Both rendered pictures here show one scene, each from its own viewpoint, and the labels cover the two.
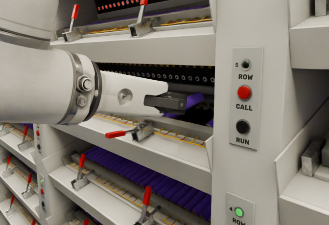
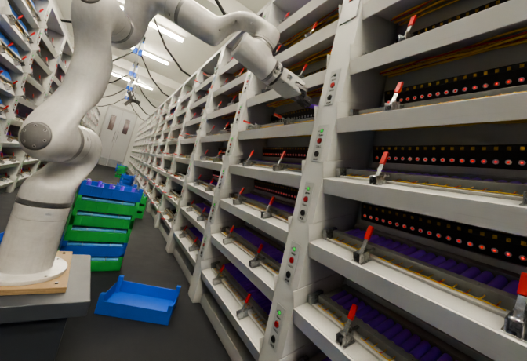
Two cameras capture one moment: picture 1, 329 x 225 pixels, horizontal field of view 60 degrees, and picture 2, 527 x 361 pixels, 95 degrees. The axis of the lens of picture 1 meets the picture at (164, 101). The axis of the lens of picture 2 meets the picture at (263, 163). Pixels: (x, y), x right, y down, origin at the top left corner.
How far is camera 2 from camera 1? 0.61 m
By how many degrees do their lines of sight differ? 19
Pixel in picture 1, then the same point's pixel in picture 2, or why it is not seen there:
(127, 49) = not seen: hidden behind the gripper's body
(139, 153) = (285, 129)
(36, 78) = (267, 56)
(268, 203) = (332, 122)
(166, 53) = (307, 82)
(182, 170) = (303, 127)
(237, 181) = (323, 119)
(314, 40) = (356, 62)
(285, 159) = (342, 105)
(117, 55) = not seen: hidden behind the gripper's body
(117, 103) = (286, 78)
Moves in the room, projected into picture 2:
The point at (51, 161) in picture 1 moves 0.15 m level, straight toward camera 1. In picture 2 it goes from (233, 158) to (234, 157)
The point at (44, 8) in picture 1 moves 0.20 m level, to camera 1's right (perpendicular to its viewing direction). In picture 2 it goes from (275, 38) to (339, 45)
